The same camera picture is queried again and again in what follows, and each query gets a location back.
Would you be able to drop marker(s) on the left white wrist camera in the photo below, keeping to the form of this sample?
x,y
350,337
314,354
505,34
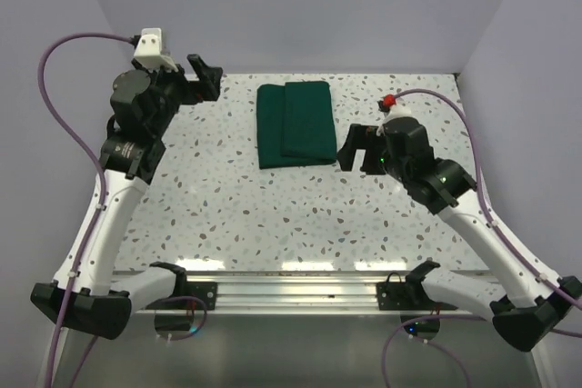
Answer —
x,y
150,51

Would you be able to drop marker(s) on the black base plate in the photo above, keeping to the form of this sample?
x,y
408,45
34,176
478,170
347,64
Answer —
x,y
205,291
404,294

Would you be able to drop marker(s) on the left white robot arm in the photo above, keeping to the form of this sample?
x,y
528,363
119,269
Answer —
x,y
82,295

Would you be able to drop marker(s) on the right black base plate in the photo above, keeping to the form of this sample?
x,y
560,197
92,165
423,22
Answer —
x,y
404,294

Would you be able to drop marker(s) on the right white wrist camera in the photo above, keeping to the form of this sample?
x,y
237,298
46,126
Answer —
x,y
391,109

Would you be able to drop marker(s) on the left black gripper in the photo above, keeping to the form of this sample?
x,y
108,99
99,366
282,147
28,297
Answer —
x,y
205,89

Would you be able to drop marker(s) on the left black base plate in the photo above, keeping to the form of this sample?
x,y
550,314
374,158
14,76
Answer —
x,y
205,291

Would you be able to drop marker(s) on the green surgical cloth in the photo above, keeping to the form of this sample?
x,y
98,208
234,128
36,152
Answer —
x,y
295,125

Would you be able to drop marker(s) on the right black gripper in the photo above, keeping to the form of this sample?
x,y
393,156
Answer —
x,y
346,154

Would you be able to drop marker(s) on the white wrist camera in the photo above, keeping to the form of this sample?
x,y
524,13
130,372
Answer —
x,y
391,109
150,51

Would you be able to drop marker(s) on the aluminium front rail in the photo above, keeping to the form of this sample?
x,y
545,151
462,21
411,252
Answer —
x,y
308,293

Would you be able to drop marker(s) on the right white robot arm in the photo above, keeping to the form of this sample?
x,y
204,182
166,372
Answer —
x,y
528,300

